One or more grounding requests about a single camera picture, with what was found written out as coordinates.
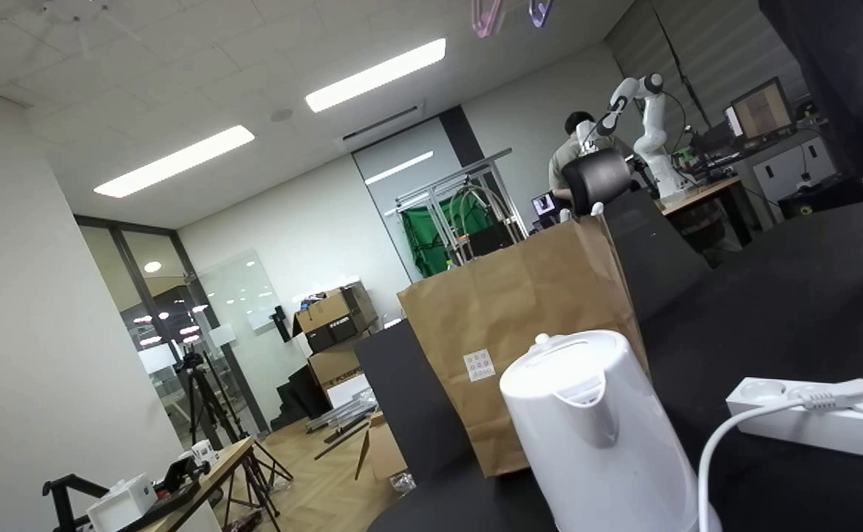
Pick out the white cabinet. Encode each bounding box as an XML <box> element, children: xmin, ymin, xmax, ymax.
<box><xmin>747</xmin><ymin>130</ymin><xmax>840</xmax><ymax>207</ymax></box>

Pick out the green cloth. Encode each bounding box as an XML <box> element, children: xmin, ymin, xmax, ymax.
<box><xmin>396</xmin><ymin>188</ymin><xmax>498</xmax><ymax>280</ymax></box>

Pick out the black office chair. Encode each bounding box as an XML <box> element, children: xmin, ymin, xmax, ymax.
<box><xmin>559</xmin><ymin>151</ymin><xmax>643</xmax><ymax>216</ymax></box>

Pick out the pink clothes hanger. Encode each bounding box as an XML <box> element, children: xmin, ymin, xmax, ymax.
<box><xmin>466</xmin><ymin>0</ymin><xmax>510</xmax><ymax>40</ymax></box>

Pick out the metal clothes rack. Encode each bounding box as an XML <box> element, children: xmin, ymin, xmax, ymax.
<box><xmin>385</xmin><ymin>145</ymin><xmax>529</xmax><ymax>272</ymax></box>

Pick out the purple clothes hanger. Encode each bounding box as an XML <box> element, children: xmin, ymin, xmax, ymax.
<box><xmin>522</xmin><ymin>0</ymin><xmax>555</xmax><ymax>28</ymax></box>

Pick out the white power cable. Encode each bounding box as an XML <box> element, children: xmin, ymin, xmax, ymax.
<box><xmin>692</xmin><ymin>379</ymin><xmax>863</xmax><ymax>532</ymax></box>

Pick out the white power strip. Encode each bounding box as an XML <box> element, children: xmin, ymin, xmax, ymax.
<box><xmin>724</xmin><ymin>376</ymin><xmax>863</xmax><ymax>466</ymax></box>

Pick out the wooden desk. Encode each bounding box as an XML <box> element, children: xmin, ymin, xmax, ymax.
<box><xmin>656</xmin><ymin>173</ymin><xmax>754</xmax><ymax>221</ymax></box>

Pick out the white electric kettle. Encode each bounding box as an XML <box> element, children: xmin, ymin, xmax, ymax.
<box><xmin>497</xmin><ymin>327</ymin><xmax>724</xmax><ymax>532</ymax></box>

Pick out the small cardboard box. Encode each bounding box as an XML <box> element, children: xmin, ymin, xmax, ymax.
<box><xmin>305</xmin><ymin>339</ymin><xmax>367</xmax><ymax>390</ymax></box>

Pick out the computer monitor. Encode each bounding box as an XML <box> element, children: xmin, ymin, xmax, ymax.
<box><xmin>721</xmin><ymin>76</ymin><xmax>794</xmax><ymax>142</ymax></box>

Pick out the wooden folding table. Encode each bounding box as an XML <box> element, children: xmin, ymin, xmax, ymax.
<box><xmin>142</xmin><ymin>433</ymin><xmax>299</xmax><ymax>532</ymax></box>

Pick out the long ceiling light strip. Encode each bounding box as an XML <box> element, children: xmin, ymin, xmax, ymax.
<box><xmin>91</xmin><ymin>120</ymin><xmax>256</xmax><ymax>200</ymax></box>
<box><xmin>300</xmin><ymin>34</ymin><xmax>448</xmax><ymax>114</ymax></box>

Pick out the black camera tripod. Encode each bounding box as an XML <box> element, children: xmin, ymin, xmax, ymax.
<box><xmin>172</xmin><ymin>345</ymin><xmax>247</xmax><ymax>451</ymax></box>

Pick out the person in grey shirt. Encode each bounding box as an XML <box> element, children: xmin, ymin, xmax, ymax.
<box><xmin>543</xmin><ymin>110</ymin><xmax>602</xmax><ymax>216</ymax></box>

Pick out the brown paper bag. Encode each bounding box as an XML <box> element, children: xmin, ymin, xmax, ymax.
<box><xmin>396</xmin><ymin>216</ymin><xmax>649</xmax><ymax>481</ymax></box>

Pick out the black hanging garment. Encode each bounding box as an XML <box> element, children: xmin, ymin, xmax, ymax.
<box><xmin>755</xmin><ymin>0</ymin><xmax>863</xmax><ymax>240</ymax></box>

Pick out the small white box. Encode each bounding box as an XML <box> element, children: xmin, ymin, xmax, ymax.
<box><xmin>83</xmin><ymin>472</ymin><xmax>158</xmax><ymax>532</ymax></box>

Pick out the large cardboard box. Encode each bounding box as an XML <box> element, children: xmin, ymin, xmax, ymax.
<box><xmin>293</xmin><ymin>280</ymin><xmax>382</xmax><ymax>354</ymax></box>

